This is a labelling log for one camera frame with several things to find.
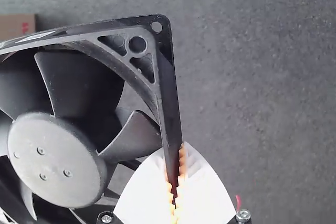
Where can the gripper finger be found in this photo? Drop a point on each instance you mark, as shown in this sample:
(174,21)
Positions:
(204,197)
(141,195)

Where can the black square fan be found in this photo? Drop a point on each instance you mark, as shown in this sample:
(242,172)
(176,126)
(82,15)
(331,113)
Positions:
(78,98)

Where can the cardboard box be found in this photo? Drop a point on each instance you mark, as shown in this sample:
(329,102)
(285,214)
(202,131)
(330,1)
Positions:
(15,27)

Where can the black mat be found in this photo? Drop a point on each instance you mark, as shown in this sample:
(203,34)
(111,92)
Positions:
(249,64)

